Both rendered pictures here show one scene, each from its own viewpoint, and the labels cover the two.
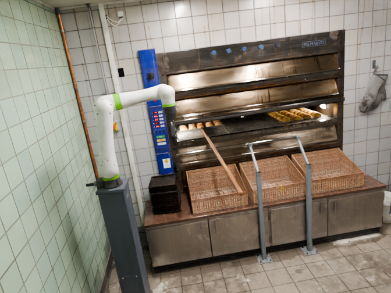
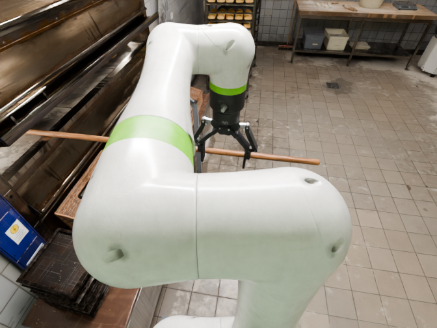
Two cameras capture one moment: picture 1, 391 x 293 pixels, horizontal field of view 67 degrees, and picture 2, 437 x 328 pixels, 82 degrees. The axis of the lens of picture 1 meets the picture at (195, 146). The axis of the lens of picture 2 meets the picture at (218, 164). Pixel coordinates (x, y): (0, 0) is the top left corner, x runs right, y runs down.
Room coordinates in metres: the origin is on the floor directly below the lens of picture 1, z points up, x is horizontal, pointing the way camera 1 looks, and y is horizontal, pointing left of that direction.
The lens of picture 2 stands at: (1.95, 0.72, 2.03)
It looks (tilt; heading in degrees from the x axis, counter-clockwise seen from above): 44 degrees down; 283
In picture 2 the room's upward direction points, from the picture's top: straight up
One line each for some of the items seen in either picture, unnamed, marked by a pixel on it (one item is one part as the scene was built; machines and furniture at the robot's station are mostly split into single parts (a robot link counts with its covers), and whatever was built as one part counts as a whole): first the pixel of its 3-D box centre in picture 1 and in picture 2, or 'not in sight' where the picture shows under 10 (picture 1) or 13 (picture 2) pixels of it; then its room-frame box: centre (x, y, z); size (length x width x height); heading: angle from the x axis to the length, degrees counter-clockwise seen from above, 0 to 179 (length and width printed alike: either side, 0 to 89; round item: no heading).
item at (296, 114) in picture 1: (292, 113); not in sight; (3.60, -1.25, 1.21); 0.61 x 0.48 x 0.06; 4
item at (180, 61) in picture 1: (252, 52); not in sight; (3.15, -0.70, 1.99); 1.80 x 0.08 x 0.21; 94
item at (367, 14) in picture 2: not in sight; (352, 34); (0.66, -4.84, 0.45); 2.20 x 0.80 x 0.90; 4
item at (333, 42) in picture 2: not in sight; (334, 39); (0.94, -4.82, 0.35); 0.50 x 0.36 x 0.24; 96
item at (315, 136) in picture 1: (259, 144); (109, 106); (3.12, -0.70, 1.02); 1.79 x 0.11 x 0.19; 94
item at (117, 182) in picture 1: (104, 182); not in sight; (2.06, 0.70, 1.23); 0.26 x 0.15 x 0.06; 90
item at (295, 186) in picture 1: (271, 178); not in sight; (2.85, -0.75, 0.72); 0.56 x 0.49 x 0.28; 95
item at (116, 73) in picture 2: (257, 131); (100, 88); (3.14, -0.70, 1.16); 1.80 x 0.06 x 0.04; 94
